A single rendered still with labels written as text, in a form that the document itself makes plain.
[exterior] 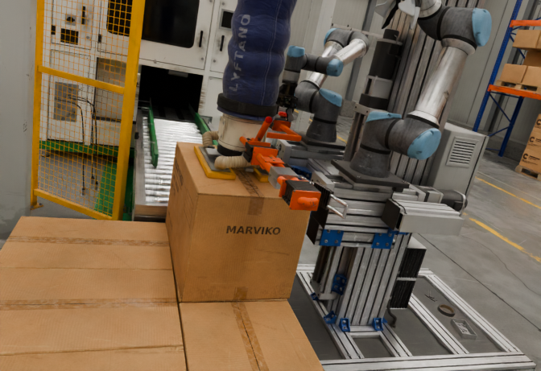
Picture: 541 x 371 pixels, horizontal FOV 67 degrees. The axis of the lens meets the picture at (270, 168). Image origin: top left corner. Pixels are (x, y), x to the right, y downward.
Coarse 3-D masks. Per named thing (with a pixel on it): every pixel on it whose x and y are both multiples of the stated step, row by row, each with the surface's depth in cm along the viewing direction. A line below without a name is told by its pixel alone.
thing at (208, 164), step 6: (198, 150) 162; (198, 156) 158; (204, 156) 154; (216, 156) 148; (204, 162) 149; (210, 162) 149; (204, 168) 144; (210, 168) 143; (228, 168) 146; (210, 174) 139; (216, 174) 140; (222, 174) 141; (228, 174) 141; (234, 174) 143
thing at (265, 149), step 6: (246, 144) 133; (252, 144) 135; (258, 144) 136; (264, 144) 137; (246, 150) 135; (252, 150) 129; (258, 150) 128; (264, 150) 129; (270, 150) 130; (276, 150) 130; (246, 156) 131; (252, 156) 129; (276, 156) 131; (252, 162) 129; (258, 162) 130
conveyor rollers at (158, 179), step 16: (144, 128) 349; (160, 128) 362; (176, 128) 375; (192, 128) 388; (144, 144) 308; (160, 144) 312; (144, 160) 268; (160, 160) 279; (160, 176) 246; (160, 192) 222
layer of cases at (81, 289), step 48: (48, 240) 156; (96, 240) 163; (144, 240) 171; (0, 288) 126; (48, 288) 130; (96, 288) 135; (144, 288) 140; (0, 336) 108; (48, 336) 111; (96, 336) 115; (144, 336) 118; (192, 336) 122; (240, 336) 126; (288, 336) 131
